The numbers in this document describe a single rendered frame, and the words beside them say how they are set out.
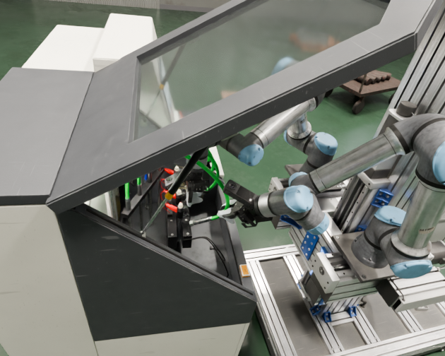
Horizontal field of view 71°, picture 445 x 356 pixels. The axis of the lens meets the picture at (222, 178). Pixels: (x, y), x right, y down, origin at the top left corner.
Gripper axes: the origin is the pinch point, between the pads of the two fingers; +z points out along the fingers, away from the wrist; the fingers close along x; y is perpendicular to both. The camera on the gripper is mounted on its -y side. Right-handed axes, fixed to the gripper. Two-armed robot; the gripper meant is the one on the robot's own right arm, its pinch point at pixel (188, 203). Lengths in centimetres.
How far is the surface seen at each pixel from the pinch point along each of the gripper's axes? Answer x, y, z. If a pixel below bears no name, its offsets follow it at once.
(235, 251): -12.3, 19.5, 16.7
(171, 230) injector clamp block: -1.6, -6.4, 13.6
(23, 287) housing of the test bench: -35, -48, -5
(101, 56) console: 37, -32, -44
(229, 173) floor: 158, 64, 112
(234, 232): -2.1, 21.1, 16.7
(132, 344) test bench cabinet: -35, -22, 38
